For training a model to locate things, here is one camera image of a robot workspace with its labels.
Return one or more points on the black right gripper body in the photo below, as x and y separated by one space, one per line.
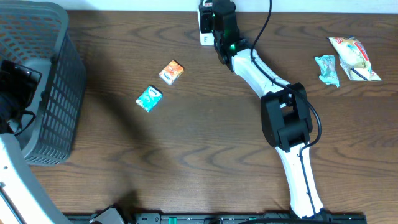
206 21

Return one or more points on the orange small box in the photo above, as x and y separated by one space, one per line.
171 72

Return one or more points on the teal small box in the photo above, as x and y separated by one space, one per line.
149 98

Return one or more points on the teal snack packet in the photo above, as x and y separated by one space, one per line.
328 74

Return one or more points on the yellow snack bag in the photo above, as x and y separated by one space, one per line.
354 59

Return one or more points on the black round-logo packet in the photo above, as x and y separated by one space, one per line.
207 3

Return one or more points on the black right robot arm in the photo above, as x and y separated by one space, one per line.
286 113

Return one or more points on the white barcode scanner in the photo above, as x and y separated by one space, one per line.
206 39

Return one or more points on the grey plastic mesh basket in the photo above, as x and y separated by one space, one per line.
35 35

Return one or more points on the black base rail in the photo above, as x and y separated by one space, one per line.
114 214

